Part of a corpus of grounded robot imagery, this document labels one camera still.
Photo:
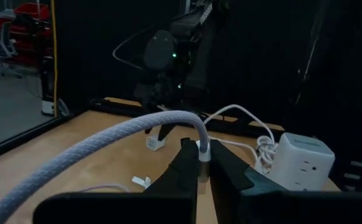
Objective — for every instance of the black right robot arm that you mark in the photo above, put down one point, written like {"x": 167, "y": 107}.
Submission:
{"x": 193, "y": 28}

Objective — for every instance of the small white power adapter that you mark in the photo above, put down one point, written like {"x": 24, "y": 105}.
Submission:
{"x": 154, "y": 143}

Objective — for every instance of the black curtain with yellow edge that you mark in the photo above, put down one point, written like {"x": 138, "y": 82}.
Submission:
{"x": 293, "y": 62}

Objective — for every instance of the gray office chair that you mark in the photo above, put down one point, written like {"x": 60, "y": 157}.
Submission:
{"x": 4, "y": 40}

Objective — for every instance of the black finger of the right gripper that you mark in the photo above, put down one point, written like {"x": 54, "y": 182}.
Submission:
{"x": 165, "y": 130}
{"x": 148, "y": 130}

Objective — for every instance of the small white floor device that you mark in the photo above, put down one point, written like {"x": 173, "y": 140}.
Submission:
{"x": 47, "y": 107}

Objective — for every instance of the white cube power strip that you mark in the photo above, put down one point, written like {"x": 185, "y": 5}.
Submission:
{"x": 299, "y": 161}

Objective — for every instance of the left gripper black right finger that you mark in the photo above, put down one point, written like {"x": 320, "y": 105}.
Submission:
{"x": 230, "y": 186}

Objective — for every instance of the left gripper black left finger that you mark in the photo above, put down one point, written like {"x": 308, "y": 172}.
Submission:
{"x": 174, "y": 186}

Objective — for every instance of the red storage bins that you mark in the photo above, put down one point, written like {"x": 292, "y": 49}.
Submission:
{"x": 31, "y": 9}

